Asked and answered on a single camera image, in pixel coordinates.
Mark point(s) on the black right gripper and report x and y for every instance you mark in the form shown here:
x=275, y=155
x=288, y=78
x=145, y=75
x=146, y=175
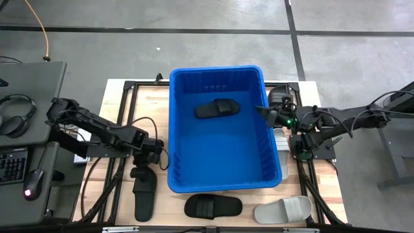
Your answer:
x=286, y=113

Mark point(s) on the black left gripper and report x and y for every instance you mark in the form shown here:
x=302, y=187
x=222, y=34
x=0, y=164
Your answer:
x=148, y=158

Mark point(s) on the light grey slide sandal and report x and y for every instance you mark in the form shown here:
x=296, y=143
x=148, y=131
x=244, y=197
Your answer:
x=283, y=152
x=275, y=212

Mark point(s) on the blue plastic bin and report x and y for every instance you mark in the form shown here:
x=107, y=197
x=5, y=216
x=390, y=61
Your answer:
x=220, y=155

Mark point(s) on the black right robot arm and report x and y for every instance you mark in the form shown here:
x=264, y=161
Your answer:
x=349, y=119

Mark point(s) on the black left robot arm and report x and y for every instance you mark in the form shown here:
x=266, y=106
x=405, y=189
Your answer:
x=97, y=126

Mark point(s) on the white box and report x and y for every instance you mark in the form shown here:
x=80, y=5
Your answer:
x=81, y=158

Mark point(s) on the small round caster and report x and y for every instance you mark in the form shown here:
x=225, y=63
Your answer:
x=48, y=213

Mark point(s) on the black computer mouse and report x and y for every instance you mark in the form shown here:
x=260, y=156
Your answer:
x=34, y=184

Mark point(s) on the black keyboard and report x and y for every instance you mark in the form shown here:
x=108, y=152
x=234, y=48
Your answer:
x=13, y=168

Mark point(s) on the dark metal stand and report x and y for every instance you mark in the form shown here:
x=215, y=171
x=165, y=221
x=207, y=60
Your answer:
x=404, y=100

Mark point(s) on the black headphones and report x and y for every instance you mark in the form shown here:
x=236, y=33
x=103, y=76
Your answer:
x=16, y=126

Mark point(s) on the grey side desk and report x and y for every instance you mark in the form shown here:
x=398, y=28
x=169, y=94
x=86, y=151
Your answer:
x=32, y=77

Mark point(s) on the small black desk object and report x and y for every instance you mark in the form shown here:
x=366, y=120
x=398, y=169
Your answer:
x=3, y=83

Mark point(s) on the silver metal bracket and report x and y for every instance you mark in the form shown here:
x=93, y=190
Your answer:
x=300, y=230
x=119, y=229

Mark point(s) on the black metal table frame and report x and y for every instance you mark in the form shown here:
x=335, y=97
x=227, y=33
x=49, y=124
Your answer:
x=148, y=84

